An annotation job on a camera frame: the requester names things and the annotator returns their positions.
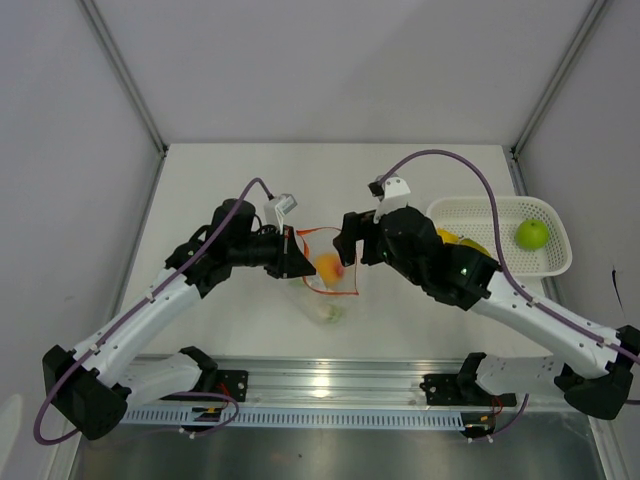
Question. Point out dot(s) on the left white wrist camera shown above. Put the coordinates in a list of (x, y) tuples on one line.
[(276, 209)]

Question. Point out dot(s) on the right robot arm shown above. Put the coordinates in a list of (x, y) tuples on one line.
[(588, 366)]

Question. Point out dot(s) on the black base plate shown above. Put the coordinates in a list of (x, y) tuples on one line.
[(232, 383), (457, 390)]

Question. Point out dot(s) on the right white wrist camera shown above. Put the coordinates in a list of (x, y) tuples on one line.
[(392, 194)]

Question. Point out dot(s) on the green apple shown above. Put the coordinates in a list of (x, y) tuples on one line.
[(532, 235)]

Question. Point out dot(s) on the white cauliflower with leaves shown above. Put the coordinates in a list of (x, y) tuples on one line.
[(329, 313)]

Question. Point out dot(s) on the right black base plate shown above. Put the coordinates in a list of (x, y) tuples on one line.
[(457, 390)]

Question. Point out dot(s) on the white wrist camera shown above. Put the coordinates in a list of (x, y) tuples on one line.
[(276, 209), (392, 194)]

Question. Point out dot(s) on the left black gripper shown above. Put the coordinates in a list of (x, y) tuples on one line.
[(290, 261)]

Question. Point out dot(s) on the white slotted cable duct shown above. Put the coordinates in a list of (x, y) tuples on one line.
[(416, 419)]

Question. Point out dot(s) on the clear zip top bag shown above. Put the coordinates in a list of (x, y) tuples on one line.
[(329, 295)]

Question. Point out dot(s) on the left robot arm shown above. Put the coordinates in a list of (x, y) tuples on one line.
[(93, 385)]

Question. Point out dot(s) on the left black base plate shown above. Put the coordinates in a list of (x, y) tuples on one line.
[(232, 383)]

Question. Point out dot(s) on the white perforated plastic basket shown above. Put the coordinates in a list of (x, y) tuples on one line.
[(493, 225)]

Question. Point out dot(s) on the aluminium frame post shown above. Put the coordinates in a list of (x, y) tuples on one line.
[(569, 58), (120, 69)]

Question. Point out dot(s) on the left aluminium frame post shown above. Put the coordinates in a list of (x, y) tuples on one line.
[(120, 69)]

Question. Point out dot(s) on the right aluminium frame post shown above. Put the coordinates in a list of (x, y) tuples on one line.
[(569, 58)]

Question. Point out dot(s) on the yellow green mango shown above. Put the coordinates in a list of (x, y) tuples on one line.
[(474, 245)]

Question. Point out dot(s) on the orange pink peach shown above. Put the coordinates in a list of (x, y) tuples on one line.
[(329, 268)]

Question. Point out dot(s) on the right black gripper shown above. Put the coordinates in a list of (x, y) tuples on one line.
[(358, 227)]

